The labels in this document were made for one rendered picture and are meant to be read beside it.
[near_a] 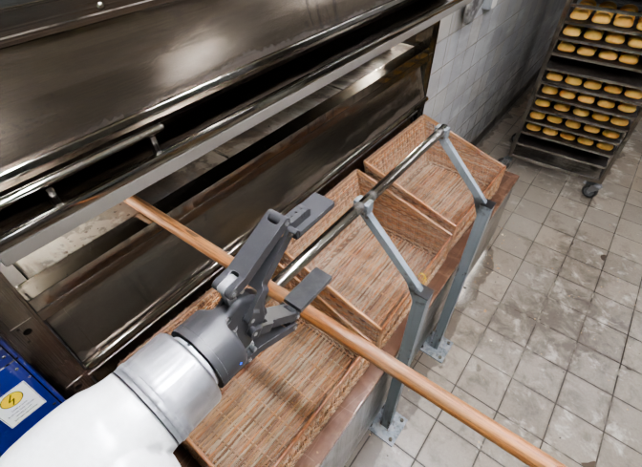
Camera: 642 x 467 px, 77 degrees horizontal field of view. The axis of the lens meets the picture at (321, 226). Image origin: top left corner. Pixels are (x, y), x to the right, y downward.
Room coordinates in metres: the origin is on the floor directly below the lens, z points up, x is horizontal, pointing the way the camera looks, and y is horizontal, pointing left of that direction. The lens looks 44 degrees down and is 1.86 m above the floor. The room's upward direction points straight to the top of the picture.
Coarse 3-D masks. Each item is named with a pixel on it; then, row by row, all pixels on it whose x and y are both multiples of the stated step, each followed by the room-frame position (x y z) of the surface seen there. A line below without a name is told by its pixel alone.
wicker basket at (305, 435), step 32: (288, 288) 0.87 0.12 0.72; (288, 352) 0.70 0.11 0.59; (320, 352) 0.70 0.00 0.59; (352, 352) 0.69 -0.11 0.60; (256, 384) 0.59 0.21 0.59; (288, 384) 0.59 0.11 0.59; (320, 384) 0.59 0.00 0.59; (352, 384) 0.58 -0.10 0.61; (224, 416) 0.49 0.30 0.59; (256, 416) 0.49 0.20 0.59; (288, 416) 0.49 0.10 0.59; (320, 416) 0.45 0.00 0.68; (192, 448) 0.34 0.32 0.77; (224, 448) 0.40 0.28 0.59; (256, 448) 0.40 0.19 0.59; (288, 448) 0.35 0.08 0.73
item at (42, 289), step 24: (384, 72) 1.63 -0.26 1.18; (336, 96) 1.40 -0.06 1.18; (360, 96) 1.46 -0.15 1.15; (312, 120) 1.23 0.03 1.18; (264, 144) 1.08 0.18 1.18; (288, 144) 1.12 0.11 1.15; (216, 168) 0.95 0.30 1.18; (240, 168) 0.96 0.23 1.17; (192, 192) 0.84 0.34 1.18; (216, 192) 0.88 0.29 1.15; (144, 216) 0.75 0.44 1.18; (96, 240) 0.66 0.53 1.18; (120, 240) 0.66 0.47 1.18; (144, 240) 0.70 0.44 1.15; (72, 264) 0.59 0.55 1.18; (96, 264) 0.60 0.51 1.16; (24, 288) 0.52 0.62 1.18; (48, 288) 0.52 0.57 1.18; (72, 288) 0.55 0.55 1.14
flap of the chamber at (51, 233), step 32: (448, 0) 1.78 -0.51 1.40; (352, 32) 1.46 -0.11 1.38; (384, 32) 1.41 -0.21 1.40; (416, 32) 1.43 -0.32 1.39; (288, 64) 1.19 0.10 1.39; (320, 64) 1.15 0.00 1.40; (352, 64) 1.14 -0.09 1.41; (224, 96) 0.97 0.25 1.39; (256, 96) 0.94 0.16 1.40; (288, 96) 0.92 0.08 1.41; (192, 128) 0.79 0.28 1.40; (128, 160) 0.67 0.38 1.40; (192, 160) 0.68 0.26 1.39; (64, 192) 0.57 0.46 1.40; (128, 192) 0.57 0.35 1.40; (0, 224) 0.48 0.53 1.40; (64, 224) 0.48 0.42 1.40; (0, 256) 0.40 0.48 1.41
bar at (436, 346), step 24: (432, 144) 1.11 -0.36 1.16; (456, 168) 1.14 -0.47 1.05; (480, 192) 1.09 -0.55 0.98; (480, 216) 1.05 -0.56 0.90; (384, 240) 0.76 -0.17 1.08; (480, 240) 1.05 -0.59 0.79; (456, 288) 1.05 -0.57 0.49; (408, 336) 0.67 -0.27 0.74; (432, 336) 1.11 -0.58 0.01; (408, 360) 0.66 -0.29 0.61; (384, 408) 0.68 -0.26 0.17; (384, 432) 0.65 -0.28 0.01
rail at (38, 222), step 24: (456, 0) 1.69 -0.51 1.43; (408, 24) 1.40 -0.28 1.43; (360, 48) 1.19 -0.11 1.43; (312, 72) 1.02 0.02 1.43; (264, 96) 0.88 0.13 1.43; (240, 120) 0.80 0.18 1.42; (192, 144) 0.69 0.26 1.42; (144, 168) 0.61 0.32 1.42; (96, 192) 0.53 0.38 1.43; (48, 216) 0.47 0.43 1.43; (0, 240) 0.42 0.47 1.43
